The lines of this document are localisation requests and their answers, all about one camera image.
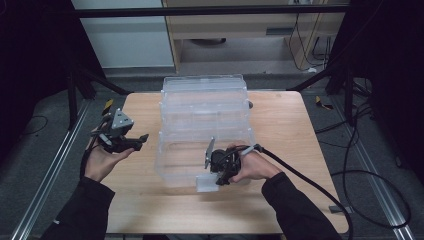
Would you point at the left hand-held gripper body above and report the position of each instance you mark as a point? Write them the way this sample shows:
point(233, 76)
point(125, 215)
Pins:
point(116, 135)

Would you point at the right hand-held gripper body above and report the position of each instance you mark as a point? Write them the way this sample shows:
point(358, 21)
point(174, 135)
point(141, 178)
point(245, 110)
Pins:
point(225, 161)

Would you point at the clear plastic storage box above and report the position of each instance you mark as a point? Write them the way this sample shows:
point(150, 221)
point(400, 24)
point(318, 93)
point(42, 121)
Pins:
point(203, 113)

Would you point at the person's right hand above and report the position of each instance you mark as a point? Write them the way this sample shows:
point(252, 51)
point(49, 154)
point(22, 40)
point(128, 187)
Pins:
point(256, 166)

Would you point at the person's left hand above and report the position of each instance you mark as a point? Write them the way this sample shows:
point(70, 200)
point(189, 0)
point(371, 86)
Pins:
point(100, 165)

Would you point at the yellow and black tape strip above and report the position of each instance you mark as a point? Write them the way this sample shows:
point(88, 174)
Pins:
point(107, 106)
point(322, 104)

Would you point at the black metal stand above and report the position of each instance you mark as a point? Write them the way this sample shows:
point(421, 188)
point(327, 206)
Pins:
point(348, 93)
point(71, 100)

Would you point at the black round table grommet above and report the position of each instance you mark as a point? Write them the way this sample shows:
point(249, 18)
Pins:
point(250, 105)

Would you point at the white cabinet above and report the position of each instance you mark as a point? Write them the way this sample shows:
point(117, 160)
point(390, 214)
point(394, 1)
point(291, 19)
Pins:
point(128, 36)

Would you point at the dark curtain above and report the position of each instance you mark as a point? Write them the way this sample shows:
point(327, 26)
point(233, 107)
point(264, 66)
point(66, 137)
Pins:
point(30, 66)
point(393, 66)

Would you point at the dark object under desk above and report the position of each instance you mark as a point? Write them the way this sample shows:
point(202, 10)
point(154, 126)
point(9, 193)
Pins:
point(208, 41)

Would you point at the light wooden desk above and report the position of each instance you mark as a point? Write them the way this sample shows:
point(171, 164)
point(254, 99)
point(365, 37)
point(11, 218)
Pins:
point(233, 28)

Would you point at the black horizontal frame bar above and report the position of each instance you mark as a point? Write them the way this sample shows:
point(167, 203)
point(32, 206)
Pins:
point(200, 11)

